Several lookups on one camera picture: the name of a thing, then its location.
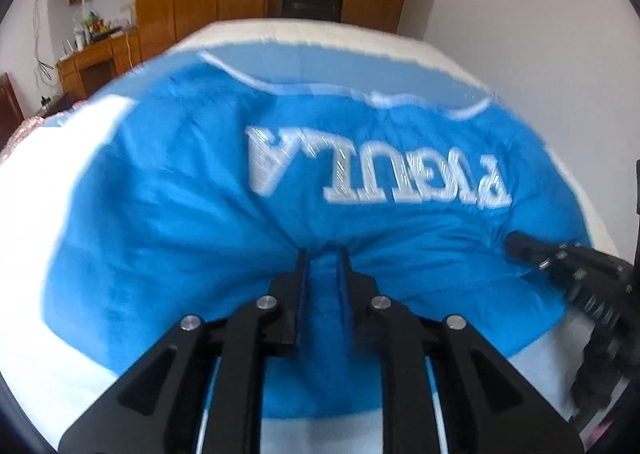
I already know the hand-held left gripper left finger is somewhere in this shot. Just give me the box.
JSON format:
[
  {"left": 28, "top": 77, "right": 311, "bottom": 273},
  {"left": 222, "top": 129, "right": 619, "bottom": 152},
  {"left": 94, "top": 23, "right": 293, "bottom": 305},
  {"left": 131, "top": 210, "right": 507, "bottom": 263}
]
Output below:
[{"left": 59, "top": 248, "right": 308, "bottom": 454}]

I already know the blue quilted jacket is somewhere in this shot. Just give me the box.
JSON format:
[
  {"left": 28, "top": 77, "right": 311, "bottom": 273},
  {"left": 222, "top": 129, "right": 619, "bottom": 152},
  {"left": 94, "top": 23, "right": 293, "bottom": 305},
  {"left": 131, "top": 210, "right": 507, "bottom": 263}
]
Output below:
[{"left": 42, "top": 52, "right": 594, "bottom": 423}]

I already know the dark wooden headboard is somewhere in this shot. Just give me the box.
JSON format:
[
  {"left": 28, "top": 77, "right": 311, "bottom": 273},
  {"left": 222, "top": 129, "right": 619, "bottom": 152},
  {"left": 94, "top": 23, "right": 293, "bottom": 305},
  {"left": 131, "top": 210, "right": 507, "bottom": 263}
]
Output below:
[{"left": 0, "top": 72, "right": 26, "bottom": 146}]

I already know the wooden desk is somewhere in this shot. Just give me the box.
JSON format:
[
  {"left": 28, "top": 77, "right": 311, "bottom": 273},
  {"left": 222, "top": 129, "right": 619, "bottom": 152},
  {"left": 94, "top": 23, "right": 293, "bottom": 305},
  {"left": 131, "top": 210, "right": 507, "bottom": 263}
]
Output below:
[{"left": 55, "top": 27, "right": 142, "bottom": 103}]

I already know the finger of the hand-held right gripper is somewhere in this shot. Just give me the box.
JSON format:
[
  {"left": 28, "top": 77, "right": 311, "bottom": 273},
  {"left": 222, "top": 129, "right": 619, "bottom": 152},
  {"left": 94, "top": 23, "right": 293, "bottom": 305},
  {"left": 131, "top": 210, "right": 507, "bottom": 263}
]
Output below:
[{"left": 504, "top": 232, "right": 568, "bottom": 277}]

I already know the pink patterned quilt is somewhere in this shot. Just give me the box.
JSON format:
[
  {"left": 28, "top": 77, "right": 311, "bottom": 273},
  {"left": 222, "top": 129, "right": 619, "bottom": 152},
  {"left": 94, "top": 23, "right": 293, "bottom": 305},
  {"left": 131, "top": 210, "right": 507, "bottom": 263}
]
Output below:
[{"left": 0, "top": 116, "right": 47, "bottom": 156}]

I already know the white wall cable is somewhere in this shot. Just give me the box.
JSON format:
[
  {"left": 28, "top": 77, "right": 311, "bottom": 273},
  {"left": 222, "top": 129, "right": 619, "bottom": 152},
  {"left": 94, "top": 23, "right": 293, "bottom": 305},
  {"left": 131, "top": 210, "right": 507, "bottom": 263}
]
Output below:
[{"left": 31, "top": 0, "right": 59, "bottom": 86}]

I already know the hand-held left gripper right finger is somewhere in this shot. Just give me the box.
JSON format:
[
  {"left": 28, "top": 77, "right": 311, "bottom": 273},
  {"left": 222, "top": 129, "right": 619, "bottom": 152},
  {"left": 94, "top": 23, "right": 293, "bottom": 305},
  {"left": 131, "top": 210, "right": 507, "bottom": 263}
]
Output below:
[{"left": 336, "top": 247, "right": 584, "bottom": 454}]

